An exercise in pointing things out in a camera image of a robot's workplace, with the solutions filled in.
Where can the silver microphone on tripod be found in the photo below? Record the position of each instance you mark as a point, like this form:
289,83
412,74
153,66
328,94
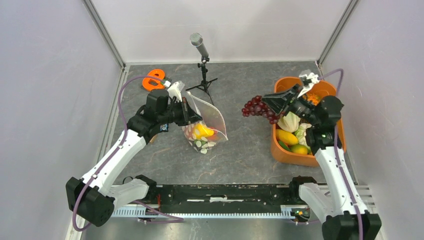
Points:
197,41

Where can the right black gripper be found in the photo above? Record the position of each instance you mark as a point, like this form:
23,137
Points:
279,101

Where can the yellow mango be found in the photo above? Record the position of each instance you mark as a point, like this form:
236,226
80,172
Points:
287,138

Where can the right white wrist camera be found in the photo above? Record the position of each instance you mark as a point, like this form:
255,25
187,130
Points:
308,80

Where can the green lettuce leaf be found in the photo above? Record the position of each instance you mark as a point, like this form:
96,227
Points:
289,123

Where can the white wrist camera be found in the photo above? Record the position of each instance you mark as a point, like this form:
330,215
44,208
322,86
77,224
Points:
175,89
308,80

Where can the yellow lemon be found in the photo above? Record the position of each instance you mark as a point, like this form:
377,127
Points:
202,131

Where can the small yellow pineapple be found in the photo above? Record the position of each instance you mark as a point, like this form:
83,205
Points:
313,98

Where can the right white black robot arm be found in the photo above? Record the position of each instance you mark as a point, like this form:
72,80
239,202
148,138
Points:
343,214

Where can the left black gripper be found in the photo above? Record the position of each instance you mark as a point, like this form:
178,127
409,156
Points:
189,115

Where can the green cucumber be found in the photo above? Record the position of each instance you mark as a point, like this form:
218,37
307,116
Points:
283,146

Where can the purple grape bunch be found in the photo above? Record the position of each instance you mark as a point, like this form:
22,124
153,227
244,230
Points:
256,107

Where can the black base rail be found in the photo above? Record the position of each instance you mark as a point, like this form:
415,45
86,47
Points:
224,198

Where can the pale green cabbage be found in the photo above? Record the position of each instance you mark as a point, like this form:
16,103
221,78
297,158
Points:
300,134

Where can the white cable duct strip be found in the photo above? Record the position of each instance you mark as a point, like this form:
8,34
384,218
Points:
140,212

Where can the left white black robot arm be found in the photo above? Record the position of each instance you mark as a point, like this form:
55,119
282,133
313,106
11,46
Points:
93,196

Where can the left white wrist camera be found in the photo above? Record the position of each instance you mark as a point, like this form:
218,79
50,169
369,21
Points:
175,89

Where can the orange plastic food bin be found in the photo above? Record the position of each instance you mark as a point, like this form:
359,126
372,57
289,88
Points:
322,89

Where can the clear dotted zip top bag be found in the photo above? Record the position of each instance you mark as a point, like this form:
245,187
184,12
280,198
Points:
212,118

